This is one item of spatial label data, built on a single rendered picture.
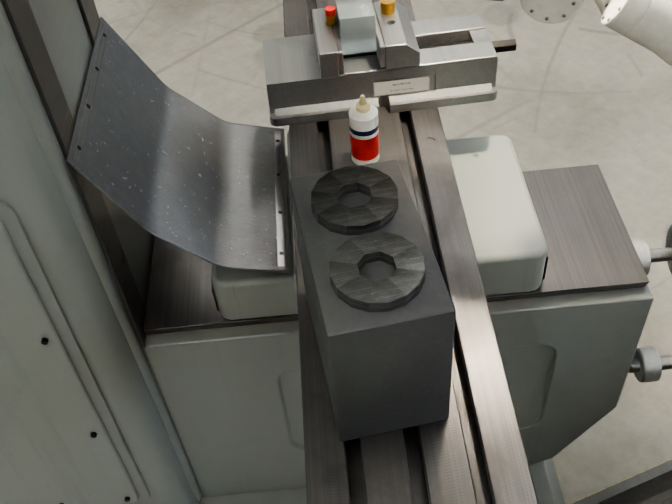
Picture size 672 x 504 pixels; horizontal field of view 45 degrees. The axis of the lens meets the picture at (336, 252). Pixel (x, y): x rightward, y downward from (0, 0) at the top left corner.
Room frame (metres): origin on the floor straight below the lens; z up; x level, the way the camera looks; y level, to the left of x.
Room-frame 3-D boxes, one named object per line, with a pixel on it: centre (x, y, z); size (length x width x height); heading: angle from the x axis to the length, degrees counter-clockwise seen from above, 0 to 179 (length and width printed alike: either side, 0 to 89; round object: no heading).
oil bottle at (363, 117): (0.89, -0.06, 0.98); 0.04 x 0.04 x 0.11
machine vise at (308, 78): (1.06, -0.09, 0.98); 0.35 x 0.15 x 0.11; 92
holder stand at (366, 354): (0.55, -0.03, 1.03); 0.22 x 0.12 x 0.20; 7
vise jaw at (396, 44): (1.06, -0.12, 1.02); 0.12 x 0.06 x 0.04; 2
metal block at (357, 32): (1.06, -0.06, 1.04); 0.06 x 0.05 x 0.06; 2
